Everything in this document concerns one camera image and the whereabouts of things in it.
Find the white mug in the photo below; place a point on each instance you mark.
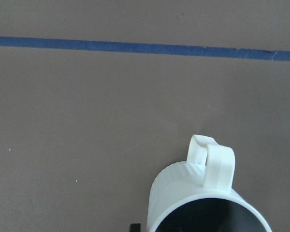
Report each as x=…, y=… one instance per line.
x=196, y=195

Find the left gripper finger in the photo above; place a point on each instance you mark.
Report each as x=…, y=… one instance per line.
x=135, y=227

